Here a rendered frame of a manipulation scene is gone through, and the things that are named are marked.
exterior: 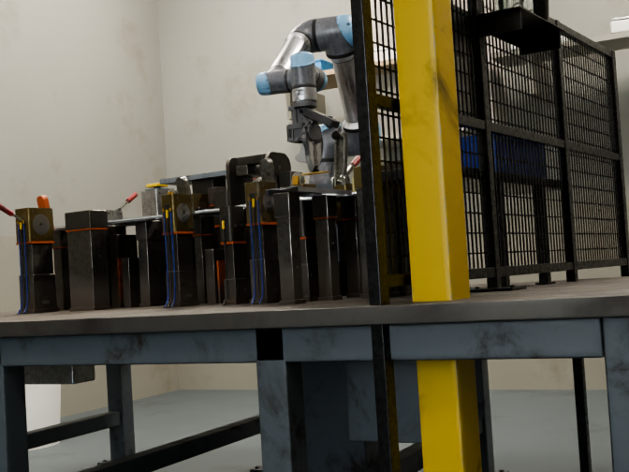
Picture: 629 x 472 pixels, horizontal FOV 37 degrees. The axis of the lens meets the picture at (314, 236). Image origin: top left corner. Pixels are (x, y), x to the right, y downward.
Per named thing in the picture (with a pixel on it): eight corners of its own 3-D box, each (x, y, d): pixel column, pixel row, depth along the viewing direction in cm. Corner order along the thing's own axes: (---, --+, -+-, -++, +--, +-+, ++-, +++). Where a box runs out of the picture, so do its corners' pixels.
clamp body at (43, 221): (10, 316, 324) (6, 209, 326) (43, 313, 336) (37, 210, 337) (27, 315, 320) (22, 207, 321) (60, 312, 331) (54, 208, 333)
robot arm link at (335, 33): (347, 147, 364) (316, 12, 335) (386, 143, 359) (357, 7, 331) (342, 163, 354) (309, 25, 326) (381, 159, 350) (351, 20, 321)
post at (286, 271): (279, 304, 245) (272, 193, 246) (290, 303, 249) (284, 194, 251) (295, 304, 242) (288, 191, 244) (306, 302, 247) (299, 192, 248)
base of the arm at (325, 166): (319, 189, 367) (318, 163, 367) (355, 185, 360) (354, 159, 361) (301, 186, 354) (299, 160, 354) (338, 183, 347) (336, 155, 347)
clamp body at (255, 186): (242, 306, 268) (235, 183, 269) (268, 303, 278) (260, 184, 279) (261, 305, 264) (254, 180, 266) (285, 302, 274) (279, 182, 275)
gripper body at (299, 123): (300, 146, 295) (298, 107, 296) (324, 142, 290) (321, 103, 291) (286, 143, 289) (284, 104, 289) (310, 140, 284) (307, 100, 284)
